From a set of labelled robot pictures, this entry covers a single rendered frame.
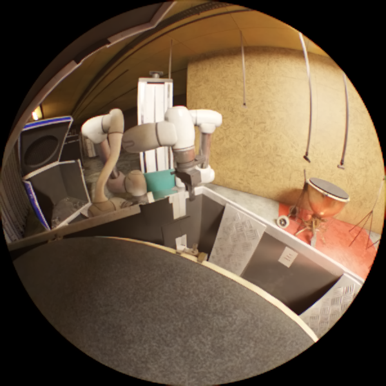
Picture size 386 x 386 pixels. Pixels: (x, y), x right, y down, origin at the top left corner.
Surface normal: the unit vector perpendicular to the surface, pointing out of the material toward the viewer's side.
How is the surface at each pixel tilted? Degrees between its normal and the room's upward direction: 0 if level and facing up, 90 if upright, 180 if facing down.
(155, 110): 90
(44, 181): 90
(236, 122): 90
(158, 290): 0
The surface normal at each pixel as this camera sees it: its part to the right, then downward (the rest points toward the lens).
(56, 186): 0.98, 0.11
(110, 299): 0.01, -0.90
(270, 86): -0.54, 0.36
